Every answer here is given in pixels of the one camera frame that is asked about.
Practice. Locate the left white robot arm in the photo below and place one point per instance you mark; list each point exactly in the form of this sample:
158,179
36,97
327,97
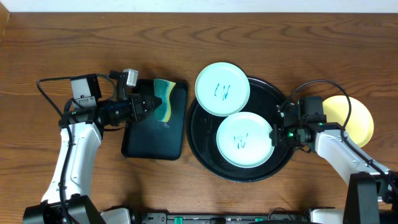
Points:
67,199

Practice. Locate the yellow round plate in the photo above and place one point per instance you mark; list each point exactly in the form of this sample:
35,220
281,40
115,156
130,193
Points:
360,126

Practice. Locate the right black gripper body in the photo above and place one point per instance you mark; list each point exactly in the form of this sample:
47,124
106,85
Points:
287,135

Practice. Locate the light blue plate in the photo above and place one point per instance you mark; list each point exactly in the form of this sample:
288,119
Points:
222,89
243,140

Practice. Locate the black rectangular tray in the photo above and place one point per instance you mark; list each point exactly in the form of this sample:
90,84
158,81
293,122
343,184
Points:
153,139

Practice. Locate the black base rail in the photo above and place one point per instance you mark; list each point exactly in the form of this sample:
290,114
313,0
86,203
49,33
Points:
163,218

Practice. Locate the green and yellow sponge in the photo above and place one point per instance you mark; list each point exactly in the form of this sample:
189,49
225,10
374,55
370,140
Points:
162,90

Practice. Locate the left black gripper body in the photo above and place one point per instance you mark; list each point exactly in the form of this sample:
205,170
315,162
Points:
137,107

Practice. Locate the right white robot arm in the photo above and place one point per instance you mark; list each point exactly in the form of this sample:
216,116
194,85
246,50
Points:
327,128

